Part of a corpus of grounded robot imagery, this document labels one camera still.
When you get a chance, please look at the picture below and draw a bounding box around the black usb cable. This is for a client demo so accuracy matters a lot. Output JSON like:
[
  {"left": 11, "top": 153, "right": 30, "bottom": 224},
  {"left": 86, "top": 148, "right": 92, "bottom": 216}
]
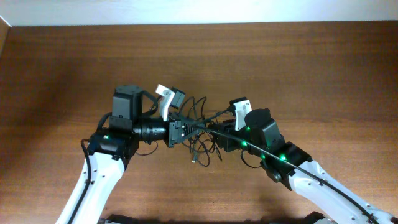
[{"left": 177, "top": 95, "right": 237, "bottom": 167}]

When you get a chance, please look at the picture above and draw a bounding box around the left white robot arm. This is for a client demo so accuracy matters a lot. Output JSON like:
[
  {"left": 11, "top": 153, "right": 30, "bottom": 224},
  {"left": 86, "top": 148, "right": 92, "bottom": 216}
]
[{"left": 57, "top": 85, "right": 198, "bottom": 223}]

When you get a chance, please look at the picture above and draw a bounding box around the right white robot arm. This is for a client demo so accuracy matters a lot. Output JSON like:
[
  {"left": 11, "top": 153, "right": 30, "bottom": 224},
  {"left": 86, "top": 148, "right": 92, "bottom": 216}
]
[{"left": 210, "top": 108, "right": 397, "bottom": 223}]

